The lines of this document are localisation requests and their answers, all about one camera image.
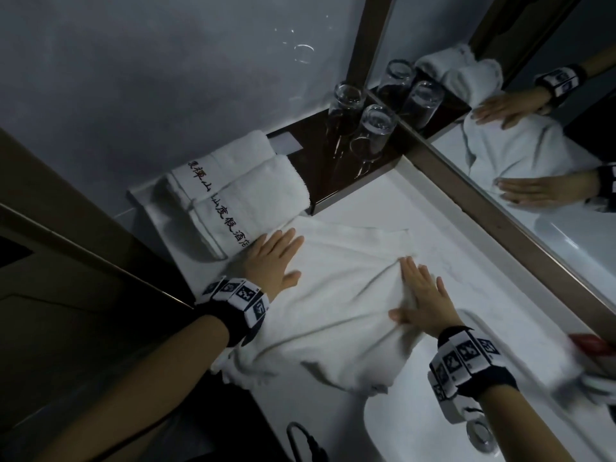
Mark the person's right hand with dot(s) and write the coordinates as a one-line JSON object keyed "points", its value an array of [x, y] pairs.
{"points": [[428, 307]]}

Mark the person's left hand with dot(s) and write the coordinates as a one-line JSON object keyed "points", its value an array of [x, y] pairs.
{"points": [[272, 264]]}

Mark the person's left middle finger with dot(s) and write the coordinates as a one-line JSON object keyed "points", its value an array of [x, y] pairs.
{"points": [[284, 242]]}

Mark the person's left thumb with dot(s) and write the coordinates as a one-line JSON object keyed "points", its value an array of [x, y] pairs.
{"points": [[291, 279]]}

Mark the person's right thumb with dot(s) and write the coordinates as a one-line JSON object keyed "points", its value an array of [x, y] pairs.
{"points": [[400, 315]]}

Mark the person's right little finger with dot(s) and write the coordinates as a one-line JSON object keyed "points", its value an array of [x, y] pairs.
{"points": [[440, 291]]}

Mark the person's left little finger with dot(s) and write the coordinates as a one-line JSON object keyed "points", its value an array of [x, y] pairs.
{"points": [[255, 247]]}

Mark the person's right middle finger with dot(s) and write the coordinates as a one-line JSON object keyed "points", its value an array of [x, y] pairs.
{"points": [[421, 279]]}

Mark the person's left forearm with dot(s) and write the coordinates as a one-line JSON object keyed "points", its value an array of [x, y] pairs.
{"points": [[144, 384]]}

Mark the person's right forearm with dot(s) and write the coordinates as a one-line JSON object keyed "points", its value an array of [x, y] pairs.
{"points": [[534, 428]]}

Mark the folded white embroidered towel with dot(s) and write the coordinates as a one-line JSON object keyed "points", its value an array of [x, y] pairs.
{"points": [[260, 192], [216, 158]]}

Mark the black wristband with marker tiles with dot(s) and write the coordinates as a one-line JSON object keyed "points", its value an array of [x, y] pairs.
{"points": [[238, 303], [464, 365]]}

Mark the dark glossy tray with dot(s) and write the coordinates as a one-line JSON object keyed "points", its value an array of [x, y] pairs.
{"points": [[327, 163]]}

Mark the white sink basin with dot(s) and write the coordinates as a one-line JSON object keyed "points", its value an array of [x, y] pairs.
{"points": [[414, 428]]}

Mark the clear drinking glass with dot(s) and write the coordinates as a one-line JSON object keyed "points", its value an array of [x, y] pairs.
{"points": [[344, 103], [373, 129]]}

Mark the metal sink drain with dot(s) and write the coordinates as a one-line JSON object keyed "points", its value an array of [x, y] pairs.
{"points": [[481, 435]]}

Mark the red object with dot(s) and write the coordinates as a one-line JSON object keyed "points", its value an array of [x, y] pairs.
{"points": [[594, 345]]}

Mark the brown wooden door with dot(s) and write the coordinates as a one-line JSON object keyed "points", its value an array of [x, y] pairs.
{"points": [[62, 264]]}

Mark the bronze framed wall mirror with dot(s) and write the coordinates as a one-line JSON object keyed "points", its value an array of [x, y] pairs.
{"points": [[481, 197]]}

